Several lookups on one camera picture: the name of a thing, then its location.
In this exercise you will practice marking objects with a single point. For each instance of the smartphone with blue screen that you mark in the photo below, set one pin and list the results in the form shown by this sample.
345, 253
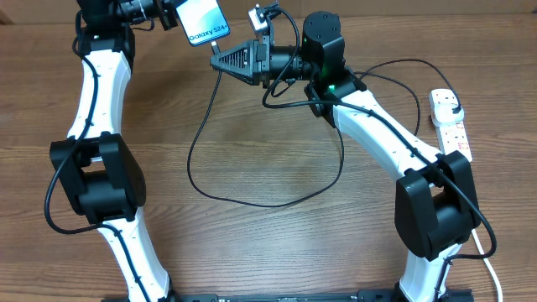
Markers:
203, 21

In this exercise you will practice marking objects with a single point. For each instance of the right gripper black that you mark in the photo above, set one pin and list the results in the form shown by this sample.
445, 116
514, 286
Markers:
260, 62

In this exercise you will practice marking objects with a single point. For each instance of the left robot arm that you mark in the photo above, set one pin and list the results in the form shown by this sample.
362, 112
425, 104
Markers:
98, 185

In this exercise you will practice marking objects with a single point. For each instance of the white power strip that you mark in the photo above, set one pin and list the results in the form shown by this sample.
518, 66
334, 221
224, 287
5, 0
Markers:
452, 137

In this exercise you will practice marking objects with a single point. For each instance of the white charger plug adapter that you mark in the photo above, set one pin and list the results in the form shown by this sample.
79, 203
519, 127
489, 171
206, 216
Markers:
444, 115

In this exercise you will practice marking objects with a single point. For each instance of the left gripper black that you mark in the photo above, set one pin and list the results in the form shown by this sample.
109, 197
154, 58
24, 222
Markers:
168, 14

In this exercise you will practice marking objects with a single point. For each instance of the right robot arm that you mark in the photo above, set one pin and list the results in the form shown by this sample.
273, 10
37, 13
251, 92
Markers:
436, 205

